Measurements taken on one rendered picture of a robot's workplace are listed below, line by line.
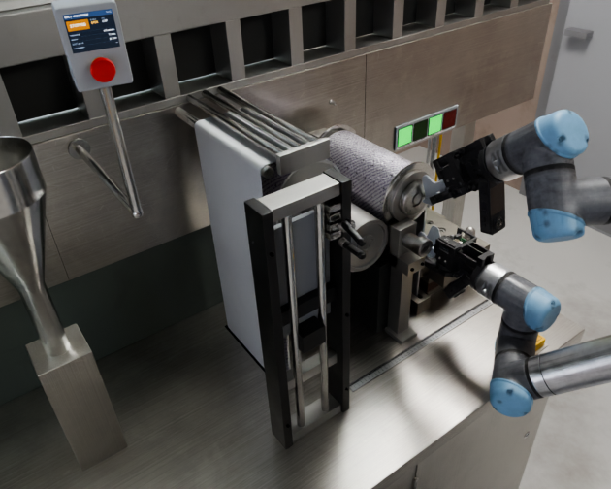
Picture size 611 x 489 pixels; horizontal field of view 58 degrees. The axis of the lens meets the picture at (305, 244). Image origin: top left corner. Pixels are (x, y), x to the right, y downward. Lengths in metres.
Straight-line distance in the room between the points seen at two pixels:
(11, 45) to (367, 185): 0.69
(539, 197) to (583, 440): 1.63
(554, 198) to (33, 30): 0.87
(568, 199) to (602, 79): 2.43
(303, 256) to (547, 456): 1.63
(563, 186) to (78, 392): 0.86
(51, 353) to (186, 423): 0.33
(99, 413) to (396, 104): 1.03
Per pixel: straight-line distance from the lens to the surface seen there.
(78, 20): 0.75
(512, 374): 1.10
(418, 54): 1.55
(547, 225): 0.90
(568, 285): 3.10
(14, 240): 0.86
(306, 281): 0.93
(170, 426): 1.22
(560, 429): 2.44
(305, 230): 0.87
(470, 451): 1.45
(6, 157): 0.93
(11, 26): 1.06
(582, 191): 0.92
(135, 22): 1.11
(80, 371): 1.04
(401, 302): 1.26
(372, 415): 1.19
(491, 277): 1.16
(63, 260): 1.22
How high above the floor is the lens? 1.84
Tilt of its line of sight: 35 degrees down
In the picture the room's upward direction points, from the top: 3 degrees counter-clockwise
